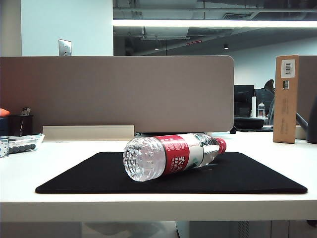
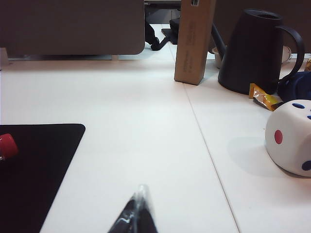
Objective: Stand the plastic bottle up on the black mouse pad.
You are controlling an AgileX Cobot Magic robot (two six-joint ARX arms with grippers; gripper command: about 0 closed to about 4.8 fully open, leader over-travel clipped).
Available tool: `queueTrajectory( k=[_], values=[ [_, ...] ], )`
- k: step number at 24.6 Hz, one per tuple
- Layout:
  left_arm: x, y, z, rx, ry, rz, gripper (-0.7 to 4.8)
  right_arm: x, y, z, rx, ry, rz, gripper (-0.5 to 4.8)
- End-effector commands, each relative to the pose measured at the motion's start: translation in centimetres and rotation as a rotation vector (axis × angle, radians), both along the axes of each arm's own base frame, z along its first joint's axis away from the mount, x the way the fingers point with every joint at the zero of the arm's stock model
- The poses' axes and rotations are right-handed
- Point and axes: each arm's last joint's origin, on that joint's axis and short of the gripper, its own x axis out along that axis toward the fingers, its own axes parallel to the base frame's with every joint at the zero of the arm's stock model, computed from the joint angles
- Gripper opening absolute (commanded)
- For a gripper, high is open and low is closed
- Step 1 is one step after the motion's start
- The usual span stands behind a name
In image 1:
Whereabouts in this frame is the clear plastic bottle red label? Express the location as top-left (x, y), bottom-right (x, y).
top-left (122, 132), bottom-right (228, 183)

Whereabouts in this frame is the black mouse pad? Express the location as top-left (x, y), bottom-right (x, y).
top-left (35, 151), bottom-right (308, 194)

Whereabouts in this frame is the wide beige desk divider panel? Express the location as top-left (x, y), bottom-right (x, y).
top-left (0, 55), bottom-right (235, 136)

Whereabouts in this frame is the black computer monitor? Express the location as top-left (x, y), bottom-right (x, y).
top-left (234, 85), bottom-right (255, 118)

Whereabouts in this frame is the dark round cushion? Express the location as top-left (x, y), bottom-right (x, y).
top-left (234, 117), bottom-right (265, 130)

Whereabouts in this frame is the long ceiling light strip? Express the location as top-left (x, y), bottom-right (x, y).
top-left (112, 19), bottom-right (317, 28)

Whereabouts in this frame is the dark office chair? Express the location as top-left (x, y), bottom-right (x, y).
top-left (255, 79), bottom-right (276, 126)

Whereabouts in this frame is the tall brown cardboard box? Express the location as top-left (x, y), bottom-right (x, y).
top-left (272, 55), bottom-right (300, 144)

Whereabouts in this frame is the dark desk organizer box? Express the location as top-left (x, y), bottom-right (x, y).
top-left (7, 114), bottom-right (34, 137)

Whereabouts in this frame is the plastic bag of black discs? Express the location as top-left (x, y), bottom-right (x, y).
top-left (0, 133), bottom-right (45, 156)

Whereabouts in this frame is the white perforated disc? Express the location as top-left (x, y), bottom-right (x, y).
top-left (0, 138), bottom-right (10, 158)

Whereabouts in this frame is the metal wall switch plate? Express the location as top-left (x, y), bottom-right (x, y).
top-left (58, 39), bottom-right (72, 57)

